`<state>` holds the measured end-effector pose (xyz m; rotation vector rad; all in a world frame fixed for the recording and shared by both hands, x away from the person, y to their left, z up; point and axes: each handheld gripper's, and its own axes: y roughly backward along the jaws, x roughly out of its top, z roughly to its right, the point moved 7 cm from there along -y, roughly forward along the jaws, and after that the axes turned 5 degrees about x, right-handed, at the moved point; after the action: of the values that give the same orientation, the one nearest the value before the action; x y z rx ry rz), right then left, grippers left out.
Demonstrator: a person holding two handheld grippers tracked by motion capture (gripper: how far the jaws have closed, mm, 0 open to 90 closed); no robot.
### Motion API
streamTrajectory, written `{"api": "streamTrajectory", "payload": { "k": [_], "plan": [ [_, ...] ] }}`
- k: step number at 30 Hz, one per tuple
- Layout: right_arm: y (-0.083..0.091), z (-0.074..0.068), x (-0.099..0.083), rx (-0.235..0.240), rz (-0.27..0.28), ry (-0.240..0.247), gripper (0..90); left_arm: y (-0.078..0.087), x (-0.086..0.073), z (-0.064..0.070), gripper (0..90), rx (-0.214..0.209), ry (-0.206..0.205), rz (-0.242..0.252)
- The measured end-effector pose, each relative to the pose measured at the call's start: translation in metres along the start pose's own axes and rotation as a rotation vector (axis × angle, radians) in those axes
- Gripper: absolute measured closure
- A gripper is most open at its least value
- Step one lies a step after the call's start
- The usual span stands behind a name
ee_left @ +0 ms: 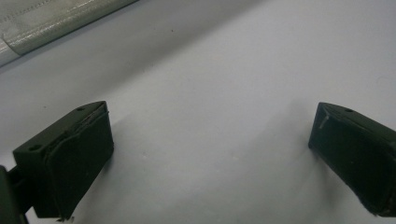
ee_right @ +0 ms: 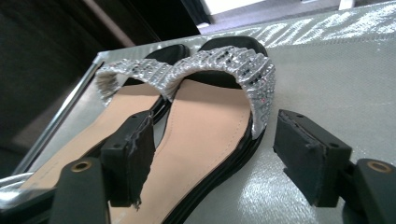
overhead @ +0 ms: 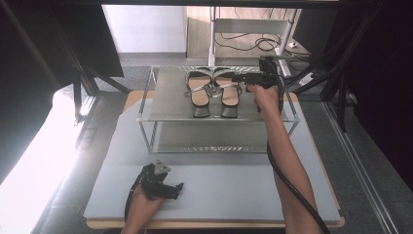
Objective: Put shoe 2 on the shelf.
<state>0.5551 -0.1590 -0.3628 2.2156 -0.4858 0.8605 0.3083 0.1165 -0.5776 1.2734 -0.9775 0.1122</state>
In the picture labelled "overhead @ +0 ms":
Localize black sandal with silver straps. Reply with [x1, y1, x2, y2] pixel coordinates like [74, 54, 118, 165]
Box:
[184, 70, 212, 119]
[207, 66, 244, 119]

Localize white light diffuser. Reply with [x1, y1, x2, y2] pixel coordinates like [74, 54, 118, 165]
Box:
[0, 85, 96, 234]

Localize black metal frame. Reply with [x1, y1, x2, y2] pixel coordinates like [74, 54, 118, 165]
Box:
[285, 6, 374, 133]

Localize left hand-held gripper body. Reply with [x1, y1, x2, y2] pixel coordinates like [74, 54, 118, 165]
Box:
[140, 158, 172, 201]

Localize white desk frame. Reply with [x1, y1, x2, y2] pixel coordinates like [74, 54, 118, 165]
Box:
[207, 6, 298, 78]

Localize grey metal shoe rack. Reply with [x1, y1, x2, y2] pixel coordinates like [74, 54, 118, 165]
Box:
[135, 65, 301, 154]

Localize white power strip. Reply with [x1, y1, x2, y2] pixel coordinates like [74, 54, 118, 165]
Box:
[298, 72, 318, 87]

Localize aluminium floor rail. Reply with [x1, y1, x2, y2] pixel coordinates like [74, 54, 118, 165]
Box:
[321, 100, 401, 234]

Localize black metal stand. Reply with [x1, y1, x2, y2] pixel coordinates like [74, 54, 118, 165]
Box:
[62, 42, 131, 124]

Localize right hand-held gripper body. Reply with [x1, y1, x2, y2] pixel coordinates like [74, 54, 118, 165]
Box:
[247, 57, 282, 90]

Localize grey table mat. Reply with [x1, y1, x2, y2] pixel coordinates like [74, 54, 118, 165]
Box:
[83, 98, 342, 222]

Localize black floor cables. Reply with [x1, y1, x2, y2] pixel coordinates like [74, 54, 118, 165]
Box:
[215, 32, 314, 62]

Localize person's right hand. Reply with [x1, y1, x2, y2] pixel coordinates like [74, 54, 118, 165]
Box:
[245, 83, 282, 115]

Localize person's left hand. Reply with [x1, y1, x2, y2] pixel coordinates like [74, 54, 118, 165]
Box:
[124, 185, 166, 225]

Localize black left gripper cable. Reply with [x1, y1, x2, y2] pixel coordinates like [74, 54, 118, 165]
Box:
[124, 175, 144, 223]

